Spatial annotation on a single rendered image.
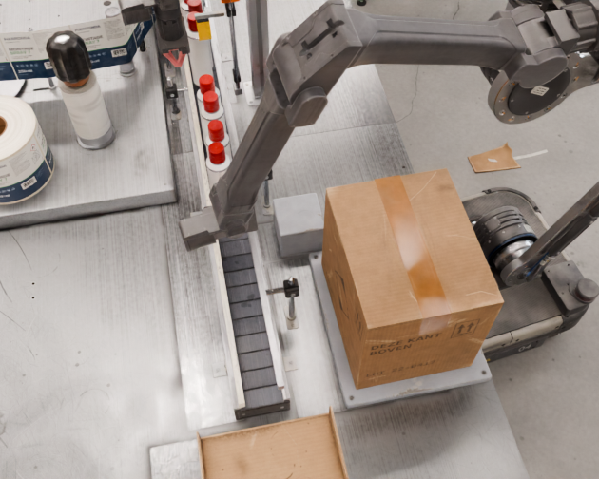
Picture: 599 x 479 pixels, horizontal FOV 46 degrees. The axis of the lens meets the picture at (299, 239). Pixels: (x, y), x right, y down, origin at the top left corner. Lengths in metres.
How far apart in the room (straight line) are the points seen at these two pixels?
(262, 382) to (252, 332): 0.11
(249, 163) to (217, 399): 0.53
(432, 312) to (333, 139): 0.72
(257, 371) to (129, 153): 0.64
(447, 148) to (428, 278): 1.74
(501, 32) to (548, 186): 1.86
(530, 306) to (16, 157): 1.53
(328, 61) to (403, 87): 2.24
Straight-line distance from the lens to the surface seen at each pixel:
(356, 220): 1.28
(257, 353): 1.41
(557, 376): 2.49
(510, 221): 2.22
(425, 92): 3.13
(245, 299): 1.46
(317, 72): 0.91
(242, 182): 1.14
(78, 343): 1.54
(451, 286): 1.23
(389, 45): 0.95
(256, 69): 1.81
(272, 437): 1.39
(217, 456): 1.39
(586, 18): 1.17
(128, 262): 1.61
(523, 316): 2.27
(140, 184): 1.66
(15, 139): 1.64
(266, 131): 1.03
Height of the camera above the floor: 2.16
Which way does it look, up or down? 56 degrees down
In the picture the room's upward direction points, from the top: 1 degrees clockwise
